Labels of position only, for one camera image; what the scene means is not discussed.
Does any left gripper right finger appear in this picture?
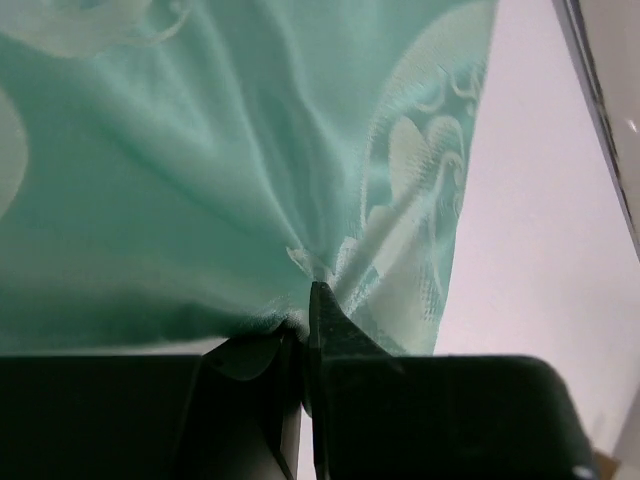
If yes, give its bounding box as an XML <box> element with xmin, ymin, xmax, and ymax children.
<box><xmin>305</xmin><ymin>282</ymin><xmax>598</xmax><ymax>480</ymax></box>

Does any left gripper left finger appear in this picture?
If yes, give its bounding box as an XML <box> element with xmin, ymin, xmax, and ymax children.
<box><xmin>1</xmin><ymin>331</ymin><xmax>300</xmax><ymax>479</ymax></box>

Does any green patterned cloth placemat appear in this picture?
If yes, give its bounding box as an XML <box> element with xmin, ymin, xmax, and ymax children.
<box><xmin>1</xmin><ymin>1</ymin><xmax>497</xmax><ymax>355</ymax></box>

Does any aluminium table edge rail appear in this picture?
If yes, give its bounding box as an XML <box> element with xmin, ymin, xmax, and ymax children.
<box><xmin>553</xmin><ymin>0</ymin><xmax>639</xmax><ymax>248</ymax></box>

